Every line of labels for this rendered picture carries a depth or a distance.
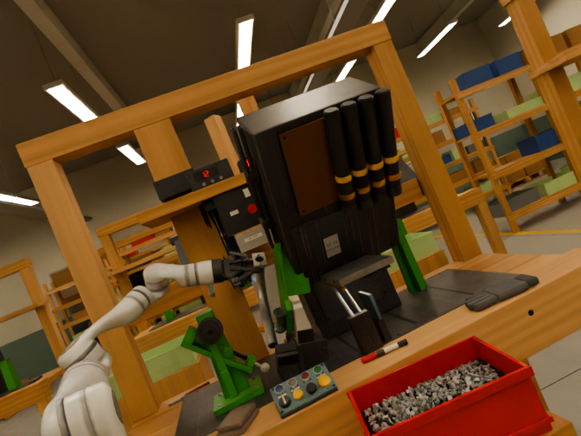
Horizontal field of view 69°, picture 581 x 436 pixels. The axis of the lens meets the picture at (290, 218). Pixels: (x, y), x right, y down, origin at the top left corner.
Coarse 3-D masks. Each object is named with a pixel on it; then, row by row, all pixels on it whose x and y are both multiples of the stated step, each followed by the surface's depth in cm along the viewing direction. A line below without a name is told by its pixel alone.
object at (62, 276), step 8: (400, 144) 1189; (104, 256) 1068; (56, 272) 1051; (64, 272) 1053; (56, 280) 1050; (64, 280) 1052; (72, 280) 1054; (72, 288) 1053; (64, 296) 1050; (72, 296) 1052; (64, 304) 1049
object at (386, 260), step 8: (368, 256) 125; (376, 256) 119; (384, 256) 114; (392, 256) 111; (352, 264) 123; (360, 264) 118; (368, 264) 112; (376, 264) 110; (384, 264) 110; (328, 272) 126; (336, 272) 120; (344, 272) 115; (352, 272) 110; (360, 272) 109; (368, 272) 109; (376, 272) 112; (320, 280) 129; (328, 280) 119; (336, 280) 110; (344, 280) 108; (352, 280) 108; (344, 288) 108
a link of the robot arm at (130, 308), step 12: (132, 300) 117; (144, 300) 120; (108, 312) 113; (120, 312) 113; (132, 312) 116; (96, 324) 108; (108, 324) 110; (120, 324) 114; (84, 336) 104; (96, 336) 107; (72, 348) 100; (84, 348) 101; (60, 360) 100; (72, 360) 99
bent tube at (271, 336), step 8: (256, 256) 134; (264, 256) 134; (256, 264) 132; (264, 264) 132; (264, 272) 137; (256, 280) 139; (264, 280) 139; (264, 288) 139; (264, 296) 138; (264, 304) 137; (264, 312) 134; (264, 320) 132; (272, 328) 129; (272, 336) 127; (272, 344) 127
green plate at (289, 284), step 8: (272, 248) 133; (280, 248) 124; (280, 256) 123; (280, 264) 123; (288, 264) 125; (280, 272) 124; (288, 272) 125; (280, 280) 126; (288, 280) 124; (296, 280) 125; (304, 280) 125; (280, 288) 129; (288, 288) 124; (296, 288) 125; (304, 288) 125; (280, 296) 131; (288, 296) 123; (280, 304) 133
